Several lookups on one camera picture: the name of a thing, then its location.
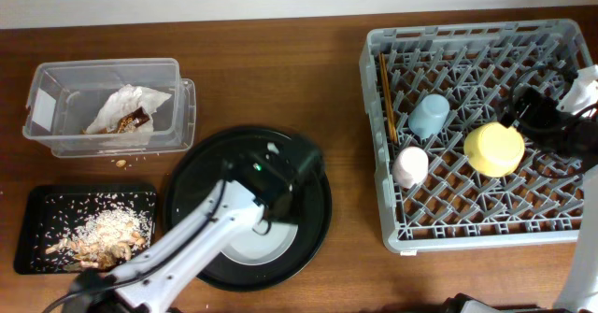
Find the food scraps pile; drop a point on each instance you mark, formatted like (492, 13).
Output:
(94, 230)

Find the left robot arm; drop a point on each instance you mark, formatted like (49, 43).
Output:
(154, 279)

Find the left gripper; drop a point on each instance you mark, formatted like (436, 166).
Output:
(299, 198)

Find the clear plastic bin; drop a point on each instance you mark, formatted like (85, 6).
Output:
(65, 98)

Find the pink cup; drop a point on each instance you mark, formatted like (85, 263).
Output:
(410, 167)

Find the grey dishwasher rack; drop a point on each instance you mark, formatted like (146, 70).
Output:
(473, 66)

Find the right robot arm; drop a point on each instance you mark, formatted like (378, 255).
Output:
(579, 292)

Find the white tissue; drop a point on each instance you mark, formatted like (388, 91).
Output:
(126, 100)

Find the gold snack wrapper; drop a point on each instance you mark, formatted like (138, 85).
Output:
(131, 121)

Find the grey plate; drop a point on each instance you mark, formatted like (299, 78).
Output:
(262, 244)

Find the yellow bowl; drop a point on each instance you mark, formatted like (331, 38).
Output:
(494, 150)

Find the round black serving tray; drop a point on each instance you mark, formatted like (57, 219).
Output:
(196, 176)

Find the wooden chopstick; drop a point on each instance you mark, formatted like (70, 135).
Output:
(389, 98)
(386, 98)

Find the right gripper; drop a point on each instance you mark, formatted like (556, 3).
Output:
(542, 106)

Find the blue cup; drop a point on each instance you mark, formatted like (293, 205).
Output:
(429, 116)

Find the black rectangular tray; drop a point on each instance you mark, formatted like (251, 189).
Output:
(36, 211)

